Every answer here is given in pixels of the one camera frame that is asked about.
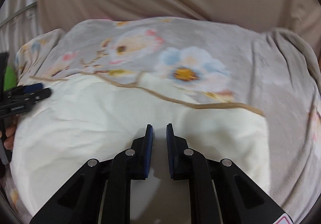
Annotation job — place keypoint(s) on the silver satin curtain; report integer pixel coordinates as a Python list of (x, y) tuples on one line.
[(19, 23)]

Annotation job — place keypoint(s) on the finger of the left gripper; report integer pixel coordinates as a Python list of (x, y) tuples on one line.
[(31, 95), (30, 87)]

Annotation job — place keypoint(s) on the person's left hand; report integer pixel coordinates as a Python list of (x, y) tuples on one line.
[(10, 133)]

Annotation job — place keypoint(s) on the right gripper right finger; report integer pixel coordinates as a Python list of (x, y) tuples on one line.
[(220, 192)]

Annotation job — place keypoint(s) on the cream white quilted comforter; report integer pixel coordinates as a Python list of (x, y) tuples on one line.
[(88, 117)]

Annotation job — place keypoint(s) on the grey floral fleece blanket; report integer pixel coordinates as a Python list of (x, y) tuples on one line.
[(275, 73)]

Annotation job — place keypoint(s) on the green plastic object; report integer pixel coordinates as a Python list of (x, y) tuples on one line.
[(10, 79)]

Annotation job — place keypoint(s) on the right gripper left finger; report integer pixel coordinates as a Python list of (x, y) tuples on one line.
[(100, 192)]

